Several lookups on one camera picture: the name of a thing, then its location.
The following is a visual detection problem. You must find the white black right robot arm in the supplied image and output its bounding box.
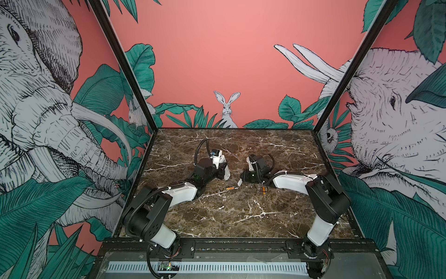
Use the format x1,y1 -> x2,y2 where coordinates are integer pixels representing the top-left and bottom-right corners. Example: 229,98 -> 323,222
239,155 -> 351,259

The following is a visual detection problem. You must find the black left corner frame post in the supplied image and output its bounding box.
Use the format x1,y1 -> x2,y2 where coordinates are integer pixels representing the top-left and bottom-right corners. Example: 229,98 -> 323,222
88,0 -> 158,132

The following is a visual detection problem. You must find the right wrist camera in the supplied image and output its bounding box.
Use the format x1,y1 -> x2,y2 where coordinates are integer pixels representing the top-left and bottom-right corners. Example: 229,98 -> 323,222
246,157 -> 254,172

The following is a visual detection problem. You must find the black right corner frame post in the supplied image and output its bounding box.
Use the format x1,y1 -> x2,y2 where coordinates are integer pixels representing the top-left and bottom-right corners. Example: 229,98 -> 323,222
313,0 -> 400,133

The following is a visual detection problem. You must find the black corner frame post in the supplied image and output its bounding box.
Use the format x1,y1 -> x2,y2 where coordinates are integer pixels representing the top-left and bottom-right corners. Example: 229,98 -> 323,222
313,0 -> 400,133
88,0 -> 158,132

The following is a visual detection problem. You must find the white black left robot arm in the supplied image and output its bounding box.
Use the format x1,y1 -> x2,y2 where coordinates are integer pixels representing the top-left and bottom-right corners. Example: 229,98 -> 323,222
122,156 -> 231,253

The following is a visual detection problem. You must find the white slotted cable duct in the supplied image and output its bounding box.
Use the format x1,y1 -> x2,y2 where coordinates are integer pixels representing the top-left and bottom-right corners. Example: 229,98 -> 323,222
105,261 -> 308,276

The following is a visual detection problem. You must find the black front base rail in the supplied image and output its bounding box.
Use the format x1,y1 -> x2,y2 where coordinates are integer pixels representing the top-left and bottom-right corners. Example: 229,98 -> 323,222
98,238 -> 379,261

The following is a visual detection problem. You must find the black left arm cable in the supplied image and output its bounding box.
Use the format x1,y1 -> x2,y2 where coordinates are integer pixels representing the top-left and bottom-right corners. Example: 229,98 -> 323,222
194,138 -> 212,166

